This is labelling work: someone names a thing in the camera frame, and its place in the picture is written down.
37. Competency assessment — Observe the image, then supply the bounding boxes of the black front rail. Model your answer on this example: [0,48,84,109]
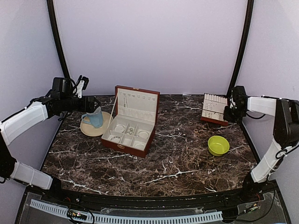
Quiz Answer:
[39,182,269,212]

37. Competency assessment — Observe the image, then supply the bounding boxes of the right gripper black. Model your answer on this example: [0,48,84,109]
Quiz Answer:
[223,105,246,123]

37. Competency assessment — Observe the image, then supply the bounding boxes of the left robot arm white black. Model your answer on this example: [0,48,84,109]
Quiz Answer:
[0,76,100,203]

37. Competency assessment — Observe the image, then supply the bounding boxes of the black frame post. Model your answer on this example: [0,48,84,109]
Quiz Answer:
[46,0,70,78]
[226,0,254,98]

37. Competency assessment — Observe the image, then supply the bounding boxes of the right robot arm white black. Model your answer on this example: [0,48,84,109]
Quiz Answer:
[224,86,299,203]

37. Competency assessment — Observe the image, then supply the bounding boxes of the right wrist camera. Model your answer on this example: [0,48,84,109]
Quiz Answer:
[232,86,247,104]

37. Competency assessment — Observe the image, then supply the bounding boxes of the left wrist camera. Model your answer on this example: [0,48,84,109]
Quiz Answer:
[76,75,89,98]

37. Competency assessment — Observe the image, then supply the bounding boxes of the blue ceramic mug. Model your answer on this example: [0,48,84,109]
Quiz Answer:
[81,106,103,128]

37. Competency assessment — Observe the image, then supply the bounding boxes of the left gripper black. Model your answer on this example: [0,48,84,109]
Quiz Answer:
[60,94,100,113]

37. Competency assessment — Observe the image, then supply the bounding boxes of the grey cable duct strip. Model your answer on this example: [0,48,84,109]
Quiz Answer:
[29,200,224,224]

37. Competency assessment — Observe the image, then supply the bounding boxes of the green plastic bowl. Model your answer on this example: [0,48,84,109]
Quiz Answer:
[208,135,230,156]

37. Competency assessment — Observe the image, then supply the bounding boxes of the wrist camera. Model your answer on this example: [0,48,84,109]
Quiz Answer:
[232,86,247,104]
[76,75,89,98]

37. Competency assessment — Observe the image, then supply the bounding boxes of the brown leather jewelry box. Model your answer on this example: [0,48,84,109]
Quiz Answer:
[101,85,160,158]

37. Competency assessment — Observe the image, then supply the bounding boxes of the beige jewelry tray insert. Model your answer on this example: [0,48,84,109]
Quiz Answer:
[200,93,228,126]

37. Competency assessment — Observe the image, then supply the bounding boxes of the silver bangle in box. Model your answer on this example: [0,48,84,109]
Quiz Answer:
[136,130,150,139]

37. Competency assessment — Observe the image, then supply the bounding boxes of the left black frame post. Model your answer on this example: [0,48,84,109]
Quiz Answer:
[46,0,70,78]

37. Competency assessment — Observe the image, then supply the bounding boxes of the right black frame post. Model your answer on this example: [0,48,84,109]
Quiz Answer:
[226,0,254,98]

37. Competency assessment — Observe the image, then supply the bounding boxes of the beige saucer plate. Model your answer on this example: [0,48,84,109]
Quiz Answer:
[80,112,113,137]

